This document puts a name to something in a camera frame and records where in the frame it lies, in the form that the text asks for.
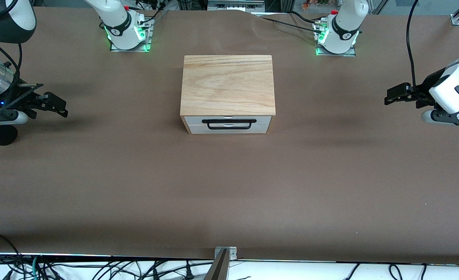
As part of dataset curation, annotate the brown table cover sheet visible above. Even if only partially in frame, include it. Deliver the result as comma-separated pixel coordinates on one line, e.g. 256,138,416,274
0,6,459,266

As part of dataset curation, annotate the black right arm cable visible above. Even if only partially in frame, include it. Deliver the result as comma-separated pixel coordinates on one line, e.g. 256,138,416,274
0,30,23,117

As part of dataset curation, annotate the aluminium frame rail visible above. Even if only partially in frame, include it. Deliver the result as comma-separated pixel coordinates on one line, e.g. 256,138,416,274
207,0,266,13

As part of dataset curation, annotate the teal floor cable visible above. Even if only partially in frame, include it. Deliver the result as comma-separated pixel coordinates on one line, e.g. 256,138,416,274
29,256,41,280

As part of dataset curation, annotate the silver metal bracket plate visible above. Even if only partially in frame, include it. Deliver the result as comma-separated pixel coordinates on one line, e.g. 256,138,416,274
214,246,238,261

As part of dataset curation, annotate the black metal drawer handle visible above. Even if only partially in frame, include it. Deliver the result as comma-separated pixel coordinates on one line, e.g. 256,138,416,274
201,119,258,130

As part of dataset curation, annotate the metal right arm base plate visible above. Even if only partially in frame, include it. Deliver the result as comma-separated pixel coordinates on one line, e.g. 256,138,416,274
110,17,152,53

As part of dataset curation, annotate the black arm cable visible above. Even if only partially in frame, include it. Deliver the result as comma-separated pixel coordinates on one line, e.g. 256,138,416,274
406,0,425,98
0,30,23,117

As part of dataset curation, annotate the black cable across table edge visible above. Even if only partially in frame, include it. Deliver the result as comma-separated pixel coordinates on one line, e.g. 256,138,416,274
253,11,325,35

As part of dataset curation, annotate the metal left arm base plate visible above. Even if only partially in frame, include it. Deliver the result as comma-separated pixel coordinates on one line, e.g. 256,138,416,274
315,21,357,57

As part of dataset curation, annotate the wooden drawer with white front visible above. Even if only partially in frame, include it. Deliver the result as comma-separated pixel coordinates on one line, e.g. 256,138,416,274
184,115,272,126

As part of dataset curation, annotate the grey metal strut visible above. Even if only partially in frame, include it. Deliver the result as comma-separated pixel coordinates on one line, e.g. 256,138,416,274
203,249,230,280

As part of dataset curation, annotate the black looped floor cable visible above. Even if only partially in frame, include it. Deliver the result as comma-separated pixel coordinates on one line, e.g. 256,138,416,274
0,233,26,280

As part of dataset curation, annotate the light wooden drawer cabinet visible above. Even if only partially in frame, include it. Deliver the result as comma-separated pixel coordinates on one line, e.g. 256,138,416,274
180,55,276,135

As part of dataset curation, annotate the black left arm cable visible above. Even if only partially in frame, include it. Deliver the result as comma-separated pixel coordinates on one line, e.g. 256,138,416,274
406,0,425,98

